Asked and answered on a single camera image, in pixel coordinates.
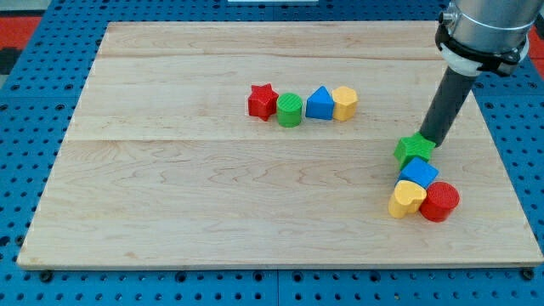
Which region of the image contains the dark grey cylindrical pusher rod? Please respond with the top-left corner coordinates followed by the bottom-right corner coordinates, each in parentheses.
top-left (419, 67), bottom-right (477, 147)

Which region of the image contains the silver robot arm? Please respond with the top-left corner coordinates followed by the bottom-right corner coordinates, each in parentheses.
top-left (419, 0), bottom-right (543, 146)

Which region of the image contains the blue cube block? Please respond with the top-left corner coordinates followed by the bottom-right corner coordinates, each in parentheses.
top-left (398, 157), bottom-right (439, 189)

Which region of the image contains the yellow hexagon block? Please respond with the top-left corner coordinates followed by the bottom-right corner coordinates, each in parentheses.
top-left (332, 86), bottom-right (358, 122)

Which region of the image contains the green star block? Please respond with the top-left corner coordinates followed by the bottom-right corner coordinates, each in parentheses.
top-left (393, 132), bottom-right (436, 170)

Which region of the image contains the red cylinder block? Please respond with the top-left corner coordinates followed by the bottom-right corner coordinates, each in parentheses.
top-left (419, 181), bottom-right (461, 223)

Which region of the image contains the yellow heart block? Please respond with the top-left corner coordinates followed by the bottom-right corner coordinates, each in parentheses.
top-left (388, 180), bottom-right (427, 218)

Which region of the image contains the blue triangle block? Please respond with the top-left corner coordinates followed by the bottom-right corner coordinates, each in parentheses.
top-left (305, 86), bottom-right (335, 120)

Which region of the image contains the green cylinder block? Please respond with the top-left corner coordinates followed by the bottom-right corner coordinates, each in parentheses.
top-left (276, 93), bottom-right (303, 128)

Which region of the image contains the red star block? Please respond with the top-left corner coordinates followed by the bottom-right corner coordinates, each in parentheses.
top-left (247, 83), bottom-right (279, 122)

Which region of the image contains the light wooden board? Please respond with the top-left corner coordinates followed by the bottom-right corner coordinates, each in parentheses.
top-left (18, 21), bottom-right (543, 270)

